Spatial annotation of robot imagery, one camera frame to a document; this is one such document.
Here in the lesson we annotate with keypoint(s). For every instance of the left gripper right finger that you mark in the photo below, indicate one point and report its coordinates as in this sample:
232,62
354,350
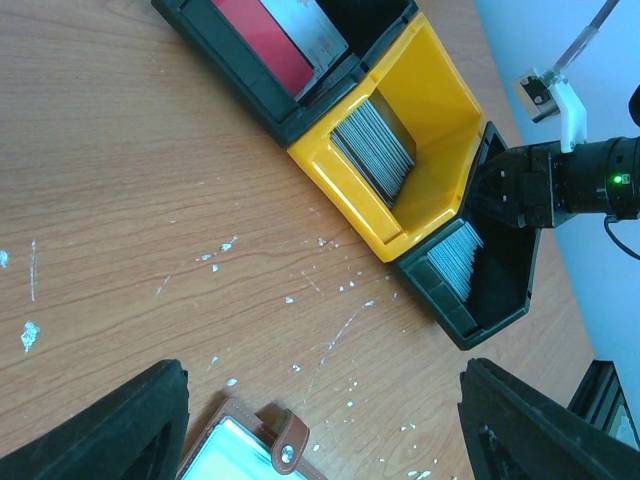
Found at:
513,431

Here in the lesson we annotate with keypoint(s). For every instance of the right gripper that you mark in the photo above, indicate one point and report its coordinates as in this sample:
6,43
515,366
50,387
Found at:
525,186

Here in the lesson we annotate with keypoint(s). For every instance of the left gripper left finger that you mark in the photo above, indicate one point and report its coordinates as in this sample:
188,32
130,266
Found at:
135,432

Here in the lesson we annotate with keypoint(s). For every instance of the brown leather card holder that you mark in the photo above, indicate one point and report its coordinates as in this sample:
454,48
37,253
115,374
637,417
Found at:
237,444

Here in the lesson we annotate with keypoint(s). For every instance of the yellow bin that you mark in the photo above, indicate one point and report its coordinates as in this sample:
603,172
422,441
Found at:
425,89

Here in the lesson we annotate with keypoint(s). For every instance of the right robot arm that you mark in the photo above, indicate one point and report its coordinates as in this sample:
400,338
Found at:
604,178

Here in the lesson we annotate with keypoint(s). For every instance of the blue card stack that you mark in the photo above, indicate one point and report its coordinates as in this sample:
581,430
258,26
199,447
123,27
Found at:
454,256

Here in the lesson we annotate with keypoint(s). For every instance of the dark grey card stack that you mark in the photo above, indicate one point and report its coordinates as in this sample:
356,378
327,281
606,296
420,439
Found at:
378,145

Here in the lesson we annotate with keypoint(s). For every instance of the white card stack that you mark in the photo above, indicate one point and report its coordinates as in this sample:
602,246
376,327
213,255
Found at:
312,32

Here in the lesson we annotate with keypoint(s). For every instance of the red card stack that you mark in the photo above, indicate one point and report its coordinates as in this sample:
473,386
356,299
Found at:
271,44

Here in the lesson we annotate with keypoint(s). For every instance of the black bin right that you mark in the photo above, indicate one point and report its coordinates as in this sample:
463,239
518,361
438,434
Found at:
502,281

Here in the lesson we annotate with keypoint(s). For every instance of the black bin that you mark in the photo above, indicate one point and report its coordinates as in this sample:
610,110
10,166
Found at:
502,281
369,27

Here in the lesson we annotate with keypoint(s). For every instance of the black bin left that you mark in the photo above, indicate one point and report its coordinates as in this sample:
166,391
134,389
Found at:
369,27

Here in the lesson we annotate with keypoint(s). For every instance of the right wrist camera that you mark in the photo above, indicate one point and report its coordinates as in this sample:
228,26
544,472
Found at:
548,94

